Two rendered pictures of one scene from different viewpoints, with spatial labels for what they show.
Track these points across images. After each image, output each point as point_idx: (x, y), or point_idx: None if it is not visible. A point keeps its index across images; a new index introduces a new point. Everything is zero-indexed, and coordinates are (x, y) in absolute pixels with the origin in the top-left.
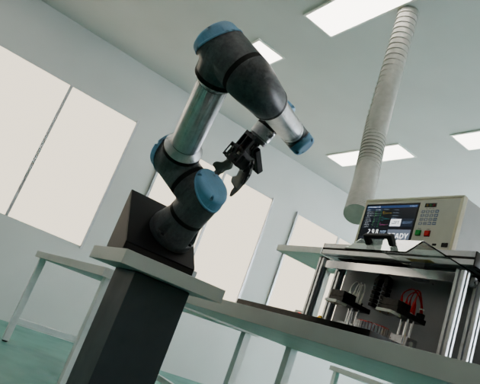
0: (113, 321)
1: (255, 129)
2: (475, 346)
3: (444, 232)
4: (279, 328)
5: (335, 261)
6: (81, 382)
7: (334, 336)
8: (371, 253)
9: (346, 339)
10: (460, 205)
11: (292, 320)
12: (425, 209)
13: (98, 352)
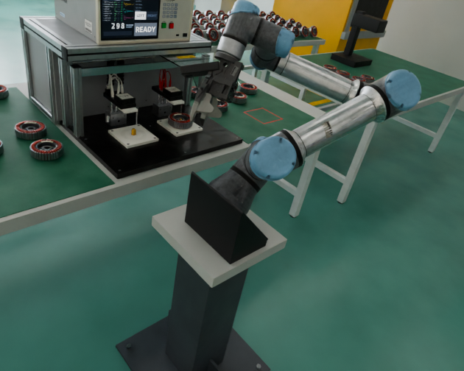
0: (246, 273)
1: (241, 56)
2: (180, 83)
3: (183, 24)
4: (195, 171)
5: (96, 68)
6: (228, 311)
7: (236, 154)
8: (133, 53)
9: (242, 152)
10: (193, 0)
11: (205, 161)
12: (166, 2)
13: (238, 291)
